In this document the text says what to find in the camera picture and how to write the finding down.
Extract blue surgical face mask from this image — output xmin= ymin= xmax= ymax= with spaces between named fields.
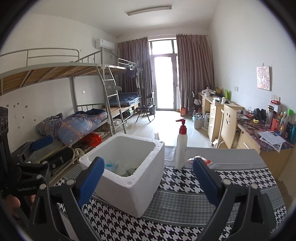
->
xmin=105 ymin=160 xmax=120 ymax=173

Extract clear bag colourful soft items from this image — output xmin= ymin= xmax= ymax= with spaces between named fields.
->
xmin=116 ymin=160 xmax=136 ymax=177

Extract white styrofoam box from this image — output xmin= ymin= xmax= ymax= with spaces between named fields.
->
xmin=79 ymin=133 xmax=165 ymax=217

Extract grey sock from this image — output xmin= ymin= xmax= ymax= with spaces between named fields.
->
xmin=124 ymin=168 xmax=136 ymax=177

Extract person's left hand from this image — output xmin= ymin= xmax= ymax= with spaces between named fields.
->
xmin=3 ymin=194 xmax=37 ymax=216

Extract blue plaid quilt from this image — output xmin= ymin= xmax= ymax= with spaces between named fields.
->
xmin=36 ymin=108 xmax=108 ymax=147

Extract metal bunk bed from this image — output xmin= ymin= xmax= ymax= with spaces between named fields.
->
xmin=0 ymin=47 xmax=143 ymax=183

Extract red plastic bag under bed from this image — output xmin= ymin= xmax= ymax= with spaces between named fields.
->
xmin=81 ymin=133 xmax=103 ymax=147

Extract red snack packet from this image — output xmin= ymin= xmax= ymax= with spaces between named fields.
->
xmin=187 ymin=156 xmax=213 ymax=166

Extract houndstooth table mat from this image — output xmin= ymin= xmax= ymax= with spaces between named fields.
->
xmin=54 ymin=146 xmax=287 ymax=241

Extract metal bed ladder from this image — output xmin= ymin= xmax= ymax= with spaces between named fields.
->
xmin=95 ymin=65 xmax=126 ymax=136

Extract wooden desk with drawers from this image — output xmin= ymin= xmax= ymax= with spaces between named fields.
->
xmin=199 ymin=93 xmax=292 ymax=179

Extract white papers on desk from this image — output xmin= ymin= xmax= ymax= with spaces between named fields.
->
xmin=258 ymin=131 xmax=287 ymax=153

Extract smiley face wooden chair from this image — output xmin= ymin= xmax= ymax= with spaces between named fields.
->
xmin=216 ymin=104 xmax=242 ymax=149

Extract teal bottles on desk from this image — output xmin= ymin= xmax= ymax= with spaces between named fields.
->
xmin=284 ymin=123 xmax=296 ymax=145

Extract white red pump lotion bottle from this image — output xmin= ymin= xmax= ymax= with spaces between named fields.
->
xmin=174 ymin=118 xmax=188 ymax=170

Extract white waste bin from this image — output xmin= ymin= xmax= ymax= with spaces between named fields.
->
xmin=192 ymin=114 xmax=204 ymax=130

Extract black folding chair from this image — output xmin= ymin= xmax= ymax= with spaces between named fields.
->
xmin=136 ymin=92 xmax=156 ymax=122

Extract white air conditioner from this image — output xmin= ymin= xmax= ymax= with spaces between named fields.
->
xmin=95 ymin=38 xmax=115 ymax=50

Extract brown curtain left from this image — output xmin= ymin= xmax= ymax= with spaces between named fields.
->
xmin=116 ymin=37 xmax=152 ymax=100

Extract brown curtain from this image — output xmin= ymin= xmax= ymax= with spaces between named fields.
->
xmin=176 ymin=35 xmax=215 ymax=108
xmin=116 ymin=37 xmax=152 ymax=100

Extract brown curtain right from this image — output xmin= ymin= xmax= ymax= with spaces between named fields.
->
xmin=176 ymin=35 xmax=215 ymax=108

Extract ceiling fluorescent lamp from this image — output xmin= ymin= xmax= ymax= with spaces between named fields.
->
xmin=126 ymin=6 xmax=172 ymax=16

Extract pink anime wall picture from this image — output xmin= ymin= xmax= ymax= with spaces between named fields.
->
xmin=256 ymin=66 xmax=271 ymax=91

